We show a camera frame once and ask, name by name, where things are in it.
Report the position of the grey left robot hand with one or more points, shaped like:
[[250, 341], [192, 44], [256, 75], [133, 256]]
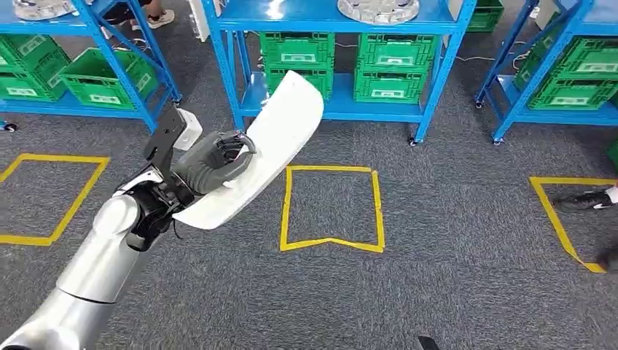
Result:
[[207, 164]]

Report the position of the white curved plastic panel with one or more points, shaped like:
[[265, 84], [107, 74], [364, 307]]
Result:
[[280, 125]]

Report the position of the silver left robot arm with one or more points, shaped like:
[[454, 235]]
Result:
[[101, 261]]

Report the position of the yellow floor tape square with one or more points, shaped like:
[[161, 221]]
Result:
[[286, 207], [72, 205], [555, 217]]

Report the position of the blue metal shelf rack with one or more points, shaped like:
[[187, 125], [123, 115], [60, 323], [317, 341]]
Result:
[[314, 17], [555, 116], [111, 58]]

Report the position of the white standing board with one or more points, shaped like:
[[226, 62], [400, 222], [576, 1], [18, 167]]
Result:
[[199, 19]]

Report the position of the clear wheel hubcap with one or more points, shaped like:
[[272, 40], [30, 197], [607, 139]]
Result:
[[43, 8]]

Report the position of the silver wheel hubcap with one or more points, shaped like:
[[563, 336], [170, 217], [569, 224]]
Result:
[[379, 12]]

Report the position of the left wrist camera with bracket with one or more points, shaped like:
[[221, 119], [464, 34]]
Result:
[[164, 135]]

